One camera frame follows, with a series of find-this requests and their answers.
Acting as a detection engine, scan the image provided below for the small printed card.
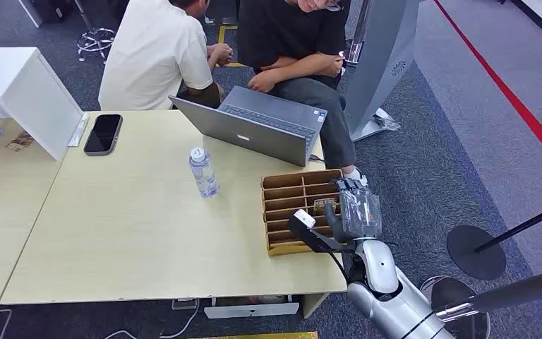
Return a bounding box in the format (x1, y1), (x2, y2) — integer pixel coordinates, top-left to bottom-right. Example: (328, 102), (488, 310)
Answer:
(6, 131), (35, 153)

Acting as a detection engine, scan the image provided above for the white under-desk tray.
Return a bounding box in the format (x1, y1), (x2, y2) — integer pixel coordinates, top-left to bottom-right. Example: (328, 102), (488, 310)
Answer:
(203, 295), (301, 321)

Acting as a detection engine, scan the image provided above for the grey open laptop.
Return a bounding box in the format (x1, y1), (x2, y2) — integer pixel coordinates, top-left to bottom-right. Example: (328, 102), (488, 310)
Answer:
(168, 85), (328, 168)

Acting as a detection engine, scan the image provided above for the cardboard slotted organizer box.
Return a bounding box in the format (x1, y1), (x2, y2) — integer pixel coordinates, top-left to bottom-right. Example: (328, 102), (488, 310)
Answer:
(260, 169), (347, 258)

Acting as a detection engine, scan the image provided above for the chrome stanchion post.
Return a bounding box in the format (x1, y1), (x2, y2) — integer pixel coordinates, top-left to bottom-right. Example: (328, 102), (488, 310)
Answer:
(419, 265), (542, 339)

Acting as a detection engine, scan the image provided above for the white cabinet box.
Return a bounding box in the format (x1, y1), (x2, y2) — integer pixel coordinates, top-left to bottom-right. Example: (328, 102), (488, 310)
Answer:
(0, 46), (85, 162)

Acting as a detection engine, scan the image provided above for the yellow floor tape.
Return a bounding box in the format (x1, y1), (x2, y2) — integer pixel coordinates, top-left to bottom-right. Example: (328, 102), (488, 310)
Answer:
(215, 25), (246, 69)
(190, 331), (319, 339)

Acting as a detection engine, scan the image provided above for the white floor cable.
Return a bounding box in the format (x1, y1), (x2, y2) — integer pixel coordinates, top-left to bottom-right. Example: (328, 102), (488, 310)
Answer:
(104, 299), (201, 339)

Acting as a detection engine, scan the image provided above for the seated person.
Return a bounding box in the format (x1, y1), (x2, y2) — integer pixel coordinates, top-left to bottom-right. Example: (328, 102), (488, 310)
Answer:
(236, 0), (368, 186)
(97, 0), (234, 112)

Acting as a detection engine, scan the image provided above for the black smartphone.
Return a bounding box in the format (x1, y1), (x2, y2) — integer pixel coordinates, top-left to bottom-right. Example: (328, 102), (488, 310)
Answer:
(83, 113), (124, 157)

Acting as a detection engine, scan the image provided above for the clear plastic wrapper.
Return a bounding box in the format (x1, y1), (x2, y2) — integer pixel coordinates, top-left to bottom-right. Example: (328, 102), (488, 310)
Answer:
(373, 108), (402, 132)

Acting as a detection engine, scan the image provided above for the silver kiosk stand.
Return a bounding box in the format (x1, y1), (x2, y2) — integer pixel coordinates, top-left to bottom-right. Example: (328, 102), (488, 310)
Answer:
(342, 0), (423, 143)

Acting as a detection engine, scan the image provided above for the person's hand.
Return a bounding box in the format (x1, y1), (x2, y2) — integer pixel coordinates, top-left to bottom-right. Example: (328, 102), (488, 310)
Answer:
(210, 42), (234, 67)
(319, 53), (346, 78)
(247, 70), (279, 94)

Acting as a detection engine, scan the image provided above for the white flat strip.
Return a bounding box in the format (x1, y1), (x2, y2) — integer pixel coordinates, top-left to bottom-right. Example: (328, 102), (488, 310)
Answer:
(68, 112), (90, 148)

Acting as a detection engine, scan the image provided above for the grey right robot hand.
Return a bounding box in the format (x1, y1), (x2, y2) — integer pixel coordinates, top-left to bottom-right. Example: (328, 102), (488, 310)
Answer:
(323, 177), (384, 244)

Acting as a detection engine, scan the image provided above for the chrome chair base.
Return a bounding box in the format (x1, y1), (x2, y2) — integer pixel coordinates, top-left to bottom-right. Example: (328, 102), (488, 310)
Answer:
(73, 0), (116, 63)

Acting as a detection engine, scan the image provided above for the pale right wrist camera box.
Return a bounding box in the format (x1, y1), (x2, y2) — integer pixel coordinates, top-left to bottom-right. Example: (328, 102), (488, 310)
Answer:
(287, 208), (348, 254)

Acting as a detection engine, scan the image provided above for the clear plastic water bottle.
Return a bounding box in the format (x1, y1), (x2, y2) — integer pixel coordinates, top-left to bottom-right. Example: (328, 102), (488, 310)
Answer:
(188, 146), (220, 199)

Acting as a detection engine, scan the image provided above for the black stanchion post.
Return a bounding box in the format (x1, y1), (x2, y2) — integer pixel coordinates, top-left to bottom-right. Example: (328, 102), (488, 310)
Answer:
(446, 198), (542, 282)

